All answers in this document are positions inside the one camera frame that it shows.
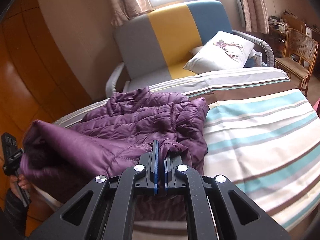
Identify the purple quilted down jacket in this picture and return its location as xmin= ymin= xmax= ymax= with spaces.
xmin=19 ymin=86 xmax=210 ymax=203

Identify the left dark sleeve forearm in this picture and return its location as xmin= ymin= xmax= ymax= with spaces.
xmin=4 ymin=189 xmax=29 ymax=239

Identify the person's left hand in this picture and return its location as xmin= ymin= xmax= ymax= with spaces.
xmin=9 ymin=174 xmax=31 ymax=199

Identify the striped bed duvet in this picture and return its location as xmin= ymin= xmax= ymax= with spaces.
xmin=32 ymin=67 xmax=320 ymax=240

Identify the grey yellow blue sofa chair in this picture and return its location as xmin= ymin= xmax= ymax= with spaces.
xmin=105 ymin=0 xmax=274 ymax=97

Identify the white floral pillow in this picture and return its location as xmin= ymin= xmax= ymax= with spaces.
xmin=184 ymin=31 xmax=254 ymax=74

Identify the glass jar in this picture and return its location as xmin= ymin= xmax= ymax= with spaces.
xmin=253 ymin=51 xmax=263 ymax=67

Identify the red cloth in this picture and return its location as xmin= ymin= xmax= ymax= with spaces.
xmin=313 ymin=98 xmax=320 ymax=118

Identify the rattan wooden chair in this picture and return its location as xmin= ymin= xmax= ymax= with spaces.
xmin=274 ymin=28 xmax=319 ymax=96

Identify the cluttered wooden desk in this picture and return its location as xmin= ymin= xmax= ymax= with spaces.
xmin=268 ymin=10 xmax=319 ymax=57

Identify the pink patterned curtain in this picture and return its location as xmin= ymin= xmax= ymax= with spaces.
xmin=240 ymin=0 xmax=269 ymax=34

